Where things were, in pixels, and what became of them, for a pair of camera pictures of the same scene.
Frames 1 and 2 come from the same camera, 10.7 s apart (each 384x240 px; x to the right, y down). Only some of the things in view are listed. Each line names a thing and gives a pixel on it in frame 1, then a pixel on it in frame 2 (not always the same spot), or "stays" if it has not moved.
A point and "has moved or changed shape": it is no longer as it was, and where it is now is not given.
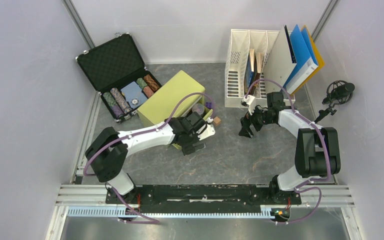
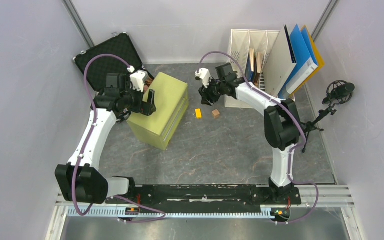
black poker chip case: x=116 y=68 stays
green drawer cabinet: x=161 y=105 has moved or changed shape
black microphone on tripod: x=338 y=92 stays
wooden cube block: x=217 y=121 to x=216 y=113
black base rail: x=203 y=198 stays
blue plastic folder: x=306 y=62 stays
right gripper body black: x=259 y=118 to x=218 y=86
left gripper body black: x=193 y=138 to x=133 y=99
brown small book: x=257 y=67 stays
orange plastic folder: x=318 y=56 stays
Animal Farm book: x=249 y=70 stays
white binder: x=280 y=62 stays
